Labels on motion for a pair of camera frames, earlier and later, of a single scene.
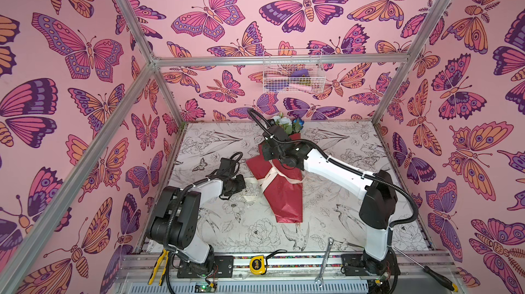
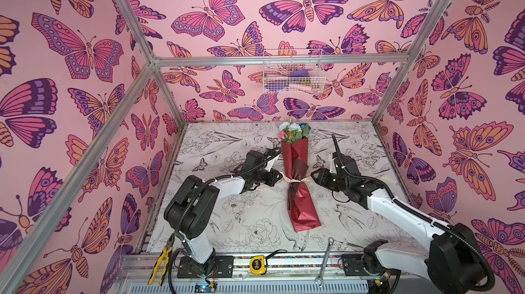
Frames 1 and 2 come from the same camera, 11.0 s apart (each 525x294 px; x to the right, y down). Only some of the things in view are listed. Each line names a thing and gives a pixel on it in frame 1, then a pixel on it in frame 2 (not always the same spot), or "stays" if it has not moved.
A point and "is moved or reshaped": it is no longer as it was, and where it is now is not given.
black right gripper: [273, 137] to [334, 169]
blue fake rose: [297, 125] to [305, 128]
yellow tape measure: [257, 264] stays
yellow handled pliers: [156, 269] stays
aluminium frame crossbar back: [205, 59] stays
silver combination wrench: [319, 279] stays
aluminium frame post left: [152, 61] stays
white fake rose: [286, 123] is moved or reshaped
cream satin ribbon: [265, 180] is moved or reshaped
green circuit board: [205, 287] stays
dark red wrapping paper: [283, 187] is moved or reshaped
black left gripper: [241, 184] to [273, 179]
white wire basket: [293, 71] stays
